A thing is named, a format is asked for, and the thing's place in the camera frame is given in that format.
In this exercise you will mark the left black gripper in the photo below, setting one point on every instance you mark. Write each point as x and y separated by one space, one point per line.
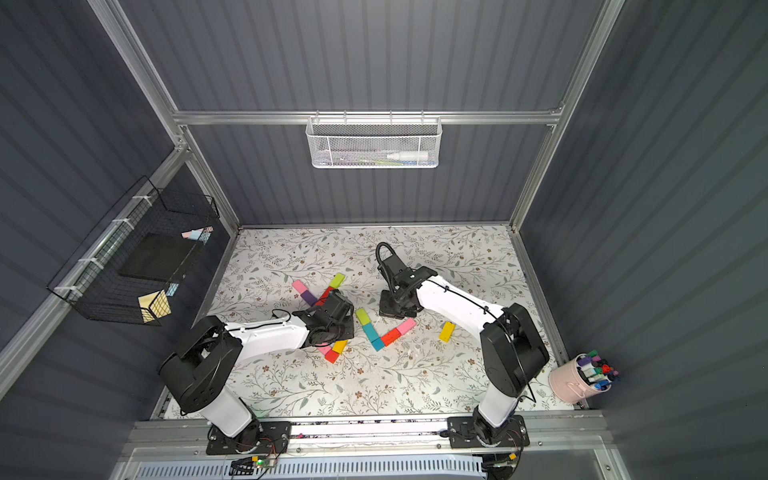
335 303

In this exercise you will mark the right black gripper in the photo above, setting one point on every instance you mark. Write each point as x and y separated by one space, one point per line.
395 302

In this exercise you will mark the long red block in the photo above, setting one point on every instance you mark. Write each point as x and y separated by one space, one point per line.
323 298

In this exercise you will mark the yellow block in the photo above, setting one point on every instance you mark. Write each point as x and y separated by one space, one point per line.
339 346
447 331

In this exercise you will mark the lime green block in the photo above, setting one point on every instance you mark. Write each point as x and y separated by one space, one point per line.
337 281
363 317

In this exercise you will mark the purple block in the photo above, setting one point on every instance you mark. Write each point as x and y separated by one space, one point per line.
308 297

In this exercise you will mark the small red cube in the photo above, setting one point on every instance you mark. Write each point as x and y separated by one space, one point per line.
331 356

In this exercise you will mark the teal rectangular block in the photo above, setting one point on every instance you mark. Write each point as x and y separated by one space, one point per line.
370 333

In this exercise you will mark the small teal cube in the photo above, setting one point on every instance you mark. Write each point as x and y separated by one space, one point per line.
377 344

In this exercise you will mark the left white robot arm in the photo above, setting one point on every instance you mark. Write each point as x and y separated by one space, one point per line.
196 373

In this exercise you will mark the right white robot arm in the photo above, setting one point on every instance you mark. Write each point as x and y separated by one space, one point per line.
513 351

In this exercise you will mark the pastel eraser blocks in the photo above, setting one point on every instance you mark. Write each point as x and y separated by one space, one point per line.
201 234

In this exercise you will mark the white bottle in basket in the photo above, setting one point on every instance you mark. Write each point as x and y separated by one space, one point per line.
409 157

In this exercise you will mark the yellow sticky note pad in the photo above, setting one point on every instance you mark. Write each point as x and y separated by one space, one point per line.
154 306

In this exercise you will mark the black pad in basket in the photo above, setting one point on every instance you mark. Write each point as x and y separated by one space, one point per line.
160 258

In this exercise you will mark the pink marker cup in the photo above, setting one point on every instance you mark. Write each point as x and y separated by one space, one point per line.
585 376

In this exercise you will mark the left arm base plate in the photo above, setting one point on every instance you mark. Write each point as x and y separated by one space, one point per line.
260 438

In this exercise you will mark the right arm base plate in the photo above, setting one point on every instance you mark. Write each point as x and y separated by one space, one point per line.
475 432

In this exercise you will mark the white wire mesh basket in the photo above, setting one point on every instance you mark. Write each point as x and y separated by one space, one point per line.
365 145

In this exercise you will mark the black wire basket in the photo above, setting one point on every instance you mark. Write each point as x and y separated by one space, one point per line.
94 288

